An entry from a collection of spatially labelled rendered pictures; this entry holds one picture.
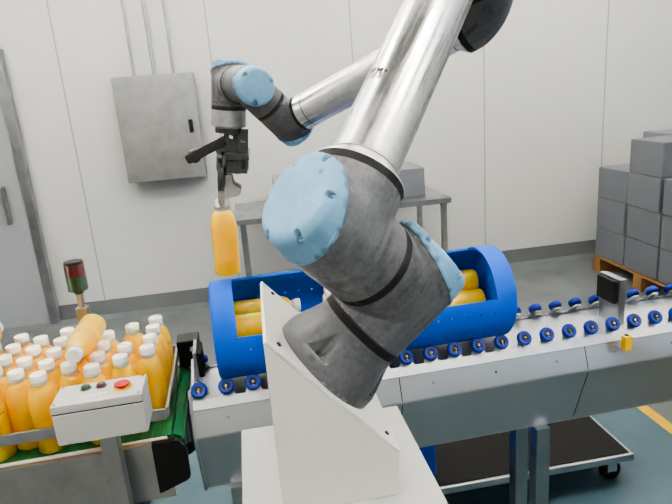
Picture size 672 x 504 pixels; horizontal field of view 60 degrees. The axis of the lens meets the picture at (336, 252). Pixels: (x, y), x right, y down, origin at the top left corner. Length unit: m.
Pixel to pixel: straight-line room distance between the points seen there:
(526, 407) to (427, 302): 1.13
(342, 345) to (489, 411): 1.09
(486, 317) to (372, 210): 1.00
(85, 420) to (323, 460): 0.69
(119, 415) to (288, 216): 0.81
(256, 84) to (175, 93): 3.38
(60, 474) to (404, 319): 1.08
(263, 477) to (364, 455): 0.21
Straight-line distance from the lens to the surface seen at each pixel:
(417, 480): 1.05
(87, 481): 1.71
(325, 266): 0.80
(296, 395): 0.89
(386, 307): 0.88
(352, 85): 1.36
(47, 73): 5.18
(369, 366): 0.92
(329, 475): 0.97
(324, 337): 0.90
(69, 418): 1.49
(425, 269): 0.89
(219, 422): 1.71
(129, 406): 1.46
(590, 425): 3.05
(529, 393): 1.95
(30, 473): 1.72
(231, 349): 1.60
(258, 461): 1.12
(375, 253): 0.81
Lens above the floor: 1.73
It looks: 16 degrees down
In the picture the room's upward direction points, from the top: 5 degrees counter-clockwise
